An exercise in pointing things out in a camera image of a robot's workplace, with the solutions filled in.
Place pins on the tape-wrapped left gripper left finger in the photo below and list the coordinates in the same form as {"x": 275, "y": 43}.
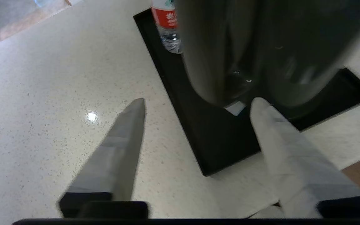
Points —
{"x": 120, "y": 150}

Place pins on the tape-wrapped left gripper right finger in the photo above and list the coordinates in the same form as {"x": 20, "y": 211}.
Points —
{"x": 292, "y": 156}

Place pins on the black electric kettle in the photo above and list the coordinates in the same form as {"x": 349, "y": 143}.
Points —
{"x": 261, "y": 47}

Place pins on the red-label water bottle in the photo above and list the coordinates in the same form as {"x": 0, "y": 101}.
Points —
{"x": 167, "y": 22}

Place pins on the black rectangular tray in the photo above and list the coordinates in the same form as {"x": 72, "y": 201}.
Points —
{"x": 211, "y": 134}

